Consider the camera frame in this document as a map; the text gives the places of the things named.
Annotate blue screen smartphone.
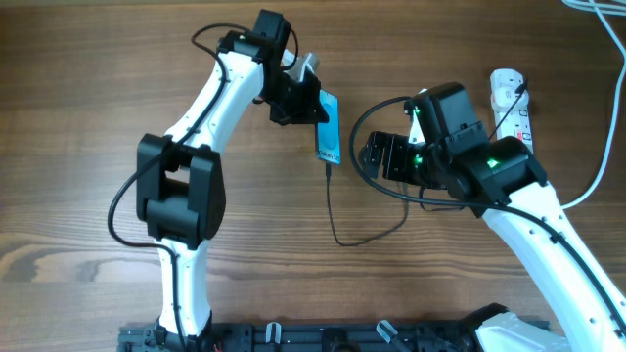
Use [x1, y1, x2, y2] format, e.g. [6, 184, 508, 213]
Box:
[316, 90, 341, 164]

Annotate black charger cable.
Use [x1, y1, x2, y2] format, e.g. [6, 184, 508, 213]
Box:
[324, 77, 530, 248]

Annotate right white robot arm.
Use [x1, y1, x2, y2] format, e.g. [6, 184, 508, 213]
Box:
[349, 82, 625, 351]

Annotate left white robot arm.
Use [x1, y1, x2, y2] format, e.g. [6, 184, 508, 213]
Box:
[136, 10, 330, 351]

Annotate white charger adapter plug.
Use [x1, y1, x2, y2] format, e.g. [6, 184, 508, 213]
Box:
[491, 83, 529, 112]

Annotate white power strip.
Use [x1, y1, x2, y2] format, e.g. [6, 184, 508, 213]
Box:
[490, 68, 533, 152]

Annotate white power strip cord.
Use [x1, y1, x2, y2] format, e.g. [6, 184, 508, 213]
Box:
[559, 0, 626, 211]

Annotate white cables top corner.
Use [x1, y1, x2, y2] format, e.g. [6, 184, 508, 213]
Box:
[560, 0, 626, 18]

